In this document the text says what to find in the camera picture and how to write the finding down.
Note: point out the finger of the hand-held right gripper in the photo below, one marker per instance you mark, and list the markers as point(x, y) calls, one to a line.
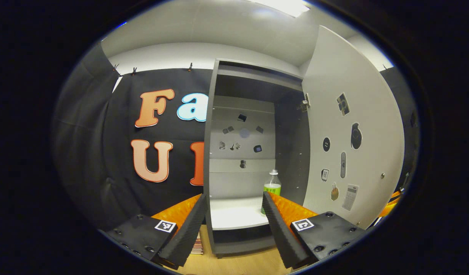
point(389, 209)
point(397, 194)

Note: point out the row of cloth clips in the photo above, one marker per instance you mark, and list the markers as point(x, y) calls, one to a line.
point(190, 68)

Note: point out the grey cabinet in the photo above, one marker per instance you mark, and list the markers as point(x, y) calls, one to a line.
point(291, 152)

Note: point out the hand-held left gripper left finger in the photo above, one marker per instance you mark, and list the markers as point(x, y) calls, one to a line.
point(188, 229)

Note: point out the beige cabinet door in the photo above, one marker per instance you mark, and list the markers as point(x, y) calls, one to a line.
point(376, 114)

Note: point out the long ceiling light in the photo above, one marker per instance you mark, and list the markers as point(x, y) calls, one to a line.
point(284, 5)

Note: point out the stack of books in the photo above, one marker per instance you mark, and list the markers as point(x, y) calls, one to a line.
point(198, 246)

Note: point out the black backdrop cloth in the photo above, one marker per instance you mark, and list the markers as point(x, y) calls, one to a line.
point(85, 152)

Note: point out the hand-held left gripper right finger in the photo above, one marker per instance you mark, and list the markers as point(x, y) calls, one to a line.
point(282, 236)

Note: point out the metal cabinet hinge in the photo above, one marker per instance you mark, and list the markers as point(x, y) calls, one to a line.
point(306, 102)

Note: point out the clear bottle with green label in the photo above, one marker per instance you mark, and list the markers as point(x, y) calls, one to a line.
point(272, 189)

